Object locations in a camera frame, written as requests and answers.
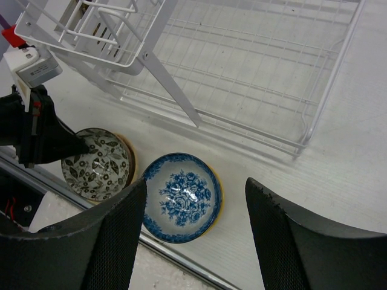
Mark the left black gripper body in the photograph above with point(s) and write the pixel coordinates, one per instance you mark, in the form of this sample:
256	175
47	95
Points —
19	128

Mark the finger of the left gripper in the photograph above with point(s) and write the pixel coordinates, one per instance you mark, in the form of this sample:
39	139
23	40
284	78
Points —
51	139

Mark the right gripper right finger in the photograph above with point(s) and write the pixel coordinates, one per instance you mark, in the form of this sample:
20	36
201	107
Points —
299	249

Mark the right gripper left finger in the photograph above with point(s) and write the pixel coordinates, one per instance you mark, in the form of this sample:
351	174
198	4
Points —
94	249

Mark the yellow teal patterned bowl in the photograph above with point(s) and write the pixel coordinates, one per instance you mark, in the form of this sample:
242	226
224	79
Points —
221	205

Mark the orange leaf patterned bowl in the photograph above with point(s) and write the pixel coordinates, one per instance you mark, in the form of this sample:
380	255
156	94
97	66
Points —
132	157

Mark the blue floral bowl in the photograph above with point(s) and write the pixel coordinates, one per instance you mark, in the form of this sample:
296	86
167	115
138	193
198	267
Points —
183	197

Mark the white cutlery holder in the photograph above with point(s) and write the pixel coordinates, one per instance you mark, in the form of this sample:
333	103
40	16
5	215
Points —
91	27

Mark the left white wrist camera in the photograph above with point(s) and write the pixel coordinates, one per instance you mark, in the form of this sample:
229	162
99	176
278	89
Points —
29	68

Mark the white wire dish rack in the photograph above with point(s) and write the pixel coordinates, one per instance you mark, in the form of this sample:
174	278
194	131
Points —
251	73

